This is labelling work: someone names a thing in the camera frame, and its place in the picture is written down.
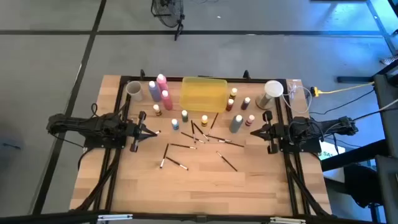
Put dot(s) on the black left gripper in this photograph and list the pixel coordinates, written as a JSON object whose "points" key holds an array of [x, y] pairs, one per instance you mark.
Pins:
{"points": [[136, 132]]}

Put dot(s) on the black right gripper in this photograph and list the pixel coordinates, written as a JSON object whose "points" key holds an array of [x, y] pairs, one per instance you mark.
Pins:
{"points": [[276, 133]]}

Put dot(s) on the large grey paint bottle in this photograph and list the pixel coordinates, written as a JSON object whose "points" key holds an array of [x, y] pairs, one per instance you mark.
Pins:
{"points": [[236, 124]]}

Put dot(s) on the large purple paint bottle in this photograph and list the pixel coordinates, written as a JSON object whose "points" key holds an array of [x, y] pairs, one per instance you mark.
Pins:
{"points": [[154, 91]]}

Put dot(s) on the large light pink paint bottle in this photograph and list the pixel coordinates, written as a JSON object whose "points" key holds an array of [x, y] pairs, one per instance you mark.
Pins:
{"points": [[161, 83]]}

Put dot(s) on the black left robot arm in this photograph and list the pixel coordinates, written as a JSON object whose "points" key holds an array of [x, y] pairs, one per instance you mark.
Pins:
{"points": [[93, 126]]}

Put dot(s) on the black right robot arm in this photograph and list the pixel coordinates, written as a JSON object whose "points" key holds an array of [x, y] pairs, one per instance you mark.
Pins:
{"points": [[326, 126]]}

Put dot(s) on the small pink paint bottle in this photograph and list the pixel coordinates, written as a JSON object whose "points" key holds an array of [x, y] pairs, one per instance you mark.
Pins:
{"points": [[249, 121]]}

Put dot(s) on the small blue paint bottle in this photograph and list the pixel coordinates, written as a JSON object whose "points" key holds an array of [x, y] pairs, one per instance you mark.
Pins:
{"points": [[175, 125]]}

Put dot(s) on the small dark purple paint bottle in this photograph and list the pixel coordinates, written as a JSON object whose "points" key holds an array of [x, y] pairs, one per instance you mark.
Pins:
{"points": [[245, 104]]}

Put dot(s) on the large coral red paint bottle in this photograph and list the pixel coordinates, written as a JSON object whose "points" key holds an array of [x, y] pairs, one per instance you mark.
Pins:
{"points": [[167, 101]]}

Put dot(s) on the small green paint bottle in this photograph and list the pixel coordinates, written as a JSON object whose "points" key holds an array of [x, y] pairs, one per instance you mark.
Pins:
{"points": [[185, 117]]}

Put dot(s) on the small yellow paint bottle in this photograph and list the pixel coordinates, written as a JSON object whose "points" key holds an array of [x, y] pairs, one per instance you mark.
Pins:
{"points": [[233, 94], [204, 121]]}

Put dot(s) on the grey plastic cup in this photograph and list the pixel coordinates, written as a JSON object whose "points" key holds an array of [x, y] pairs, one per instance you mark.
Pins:
{"points": [[134, 88]]}

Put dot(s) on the yellow translucent plastic bin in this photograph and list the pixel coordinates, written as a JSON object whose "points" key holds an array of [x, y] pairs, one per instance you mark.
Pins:
{"points": [[203, 95]]}

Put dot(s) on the white labelled box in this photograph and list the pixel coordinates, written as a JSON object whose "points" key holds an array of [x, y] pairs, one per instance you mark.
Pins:
{"points": [[331, 152]]}

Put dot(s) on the black crossbar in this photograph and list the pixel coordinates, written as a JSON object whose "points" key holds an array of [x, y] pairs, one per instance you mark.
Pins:
{"points": [[202, 218]]}

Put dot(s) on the black office chair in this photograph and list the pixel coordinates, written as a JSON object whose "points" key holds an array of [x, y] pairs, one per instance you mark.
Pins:
{"points": [[362, 183]]}

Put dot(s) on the black floor fan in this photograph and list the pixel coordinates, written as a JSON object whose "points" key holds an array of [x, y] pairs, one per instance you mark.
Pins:
{"points": [[168, 12]]}

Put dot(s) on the dark grey side desk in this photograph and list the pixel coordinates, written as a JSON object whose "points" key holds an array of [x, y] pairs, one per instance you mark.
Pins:
{"points": [[385, 93]]}

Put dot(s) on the person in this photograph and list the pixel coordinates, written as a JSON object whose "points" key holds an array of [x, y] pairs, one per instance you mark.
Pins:
{"points": [[390, 60]]}

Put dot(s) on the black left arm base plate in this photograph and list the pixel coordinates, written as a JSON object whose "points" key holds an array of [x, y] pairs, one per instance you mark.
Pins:
{"points": [[102, 144]]}

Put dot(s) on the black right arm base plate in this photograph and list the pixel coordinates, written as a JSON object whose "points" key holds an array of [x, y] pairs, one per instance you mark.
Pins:
{"points": [[306, 147]]}

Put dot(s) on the black frame clamp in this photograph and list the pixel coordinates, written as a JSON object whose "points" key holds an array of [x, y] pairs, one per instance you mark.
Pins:
{"points": [[246, 74], [142, 74]]}

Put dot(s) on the silver metal bracket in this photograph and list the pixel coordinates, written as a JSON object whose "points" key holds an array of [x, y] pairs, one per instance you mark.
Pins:
{"points": [[115, 217], [287, 220]]}

